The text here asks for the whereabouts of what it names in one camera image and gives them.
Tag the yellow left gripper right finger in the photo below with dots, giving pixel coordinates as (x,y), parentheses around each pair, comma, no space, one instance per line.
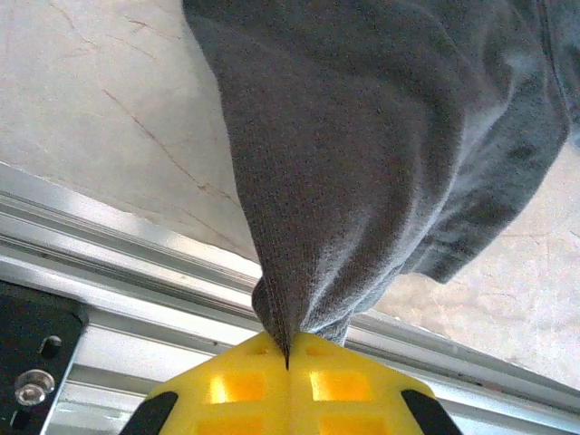
(340,389)

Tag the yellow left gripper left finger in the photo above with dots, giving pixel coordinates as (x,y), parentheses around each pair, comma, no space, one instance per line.
(244,389)

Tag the dark grey t-shirt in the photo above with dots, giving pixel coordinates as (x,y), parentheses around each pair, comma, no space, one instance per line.
(353,136)

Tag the silver hex bolt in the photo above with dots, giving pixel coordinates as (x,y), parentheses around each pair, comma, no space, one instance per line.
(34,386)

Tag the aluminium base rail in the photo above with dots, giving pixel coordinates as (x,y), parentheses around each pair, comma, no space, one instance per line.
(136,290)

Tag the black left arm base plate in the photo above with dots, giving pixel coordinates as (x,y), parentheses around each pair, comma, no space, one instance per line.
(31,326)

